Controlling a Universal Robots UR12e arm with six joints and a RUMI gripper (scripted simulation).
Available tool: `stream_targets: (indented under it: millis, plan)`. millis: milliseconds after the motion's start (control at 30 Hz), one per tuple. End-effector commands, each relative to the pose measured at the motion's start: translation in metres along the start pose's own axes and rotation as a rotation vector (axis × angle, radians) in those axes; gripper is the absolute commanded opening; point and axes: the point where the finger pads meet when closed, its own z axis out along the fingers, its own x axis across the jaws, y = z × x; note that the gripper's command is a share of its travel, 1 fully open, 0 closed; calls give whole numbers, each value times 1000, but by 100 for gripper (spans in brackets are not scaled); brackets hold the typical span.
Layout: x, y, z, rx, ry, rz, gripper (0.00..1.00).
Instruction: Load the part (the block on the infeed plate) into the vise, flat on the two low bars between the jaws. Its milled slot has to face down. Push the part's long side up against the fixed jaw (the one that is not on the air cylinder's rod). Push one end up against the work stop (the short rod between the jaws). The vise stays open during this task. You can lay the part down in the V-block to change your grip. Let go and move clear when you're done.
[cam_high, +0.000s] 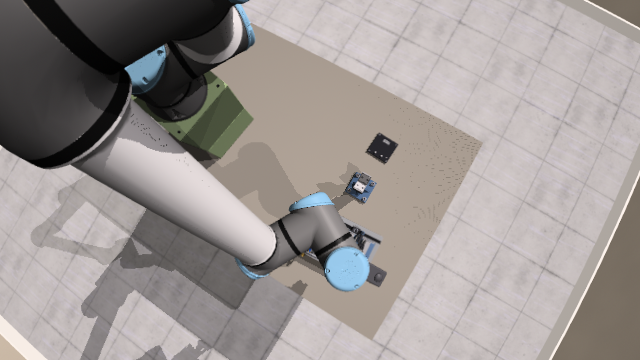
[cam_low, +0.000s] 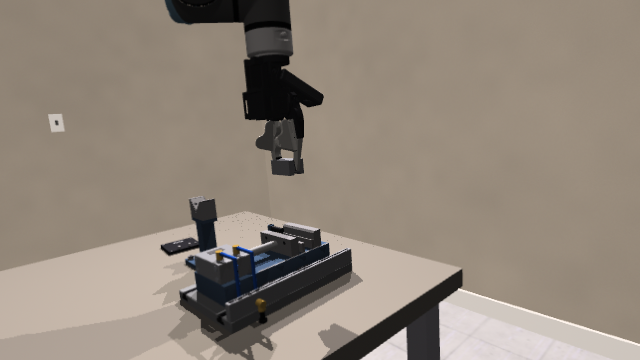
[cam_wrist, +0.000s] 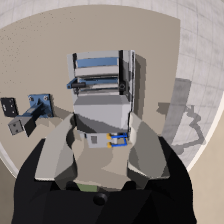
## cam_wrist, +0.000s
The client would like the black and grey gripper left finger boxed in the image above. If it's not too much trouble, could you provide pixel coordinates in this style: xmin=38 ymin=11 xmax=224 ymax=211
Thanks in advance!
xmin=11 ymin=112 xmax=78 ymax=224

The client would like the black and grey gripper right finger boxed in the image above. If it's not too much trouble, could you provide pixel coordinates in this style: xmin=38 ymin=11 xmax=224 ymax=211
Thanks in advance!
xmin=126 ymin=111 xmax=197 ymax=224

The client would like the grey metal block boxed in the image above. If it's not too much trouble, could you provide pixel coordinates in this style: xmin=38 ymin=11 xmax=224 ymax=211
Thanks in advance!
xmin=73 ymin=95 xmax=130 ymax=134

